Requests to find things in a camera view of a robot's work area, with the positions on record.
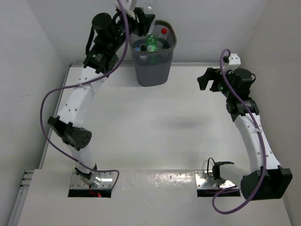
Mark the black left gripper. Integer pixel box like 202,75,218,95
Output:
107,8,153,53

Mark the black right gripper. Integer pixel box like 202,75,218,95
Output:
198,66,235,98

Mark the green plastic bottle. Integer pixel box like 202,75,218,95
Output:
146,34,158,52

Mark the red cap clear bottle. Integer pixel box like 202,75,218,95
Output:
157,28,167,49

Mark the black cap small bottle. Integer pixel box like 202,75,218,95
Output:
141,45,147,51

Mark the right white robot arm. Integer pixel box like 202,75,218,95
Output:
197,68,293,200

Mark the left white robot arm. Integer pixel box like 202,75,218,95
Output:
48,7,155,187

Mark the grey mesh waste bin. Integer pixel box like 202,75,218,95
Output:
130,20,177,87

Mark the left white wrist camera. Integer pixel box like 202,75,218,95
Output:
115,0,137,19

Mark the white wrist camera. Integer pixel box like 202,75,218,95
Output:
223,54,241,71
115,0,137,19

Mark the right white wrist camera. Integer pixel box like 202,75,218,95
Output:
223,54,241,71

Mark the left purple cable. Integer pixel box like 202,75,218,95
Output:
40,0,132,189

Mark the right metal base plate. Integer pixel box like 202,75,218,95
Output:
195,169,238,190

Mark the metal base plate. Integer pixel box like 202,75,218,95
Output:
70,170,113,190
195,169,238,190

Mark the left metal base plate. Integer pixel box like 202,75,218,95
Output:
70,170,113,190

